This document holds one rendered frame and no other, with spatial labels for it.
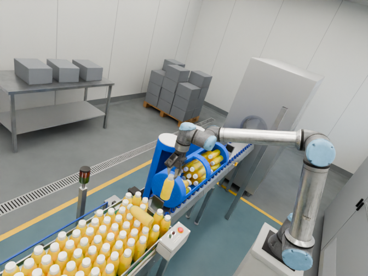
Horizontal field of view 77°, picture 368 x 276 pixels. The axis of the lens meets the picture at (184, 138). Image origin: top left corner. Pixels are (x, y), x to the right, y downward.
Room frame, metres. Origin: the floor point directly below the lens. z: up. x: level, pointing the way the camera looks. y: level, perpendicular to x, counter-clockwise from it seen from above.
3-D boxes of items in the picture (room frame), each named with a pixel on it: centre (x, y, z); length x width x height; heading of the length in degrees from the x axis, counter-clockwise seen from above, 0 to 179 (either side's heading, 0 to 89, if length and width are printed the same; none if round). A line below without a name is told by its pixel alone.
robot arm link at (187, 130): (1.22, -0.01, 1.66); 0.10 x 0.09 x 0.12; 75
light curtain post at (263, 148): (2.49, -0.92, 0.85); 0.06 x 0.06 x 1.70; 64
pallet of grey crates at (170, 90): (5.47, 0.51, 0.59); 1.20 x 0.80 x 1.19; 64
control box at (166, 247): (0.99, -0.14, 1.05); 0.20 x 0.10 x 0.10; 154
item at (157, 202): (1.30, 0.03, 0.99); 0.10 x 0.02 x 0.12; 64
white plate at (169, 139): (2.24, 0.13, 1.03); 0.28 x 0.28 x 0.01
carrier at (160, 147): (2.24, 0.13, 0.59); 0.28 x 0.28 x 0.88
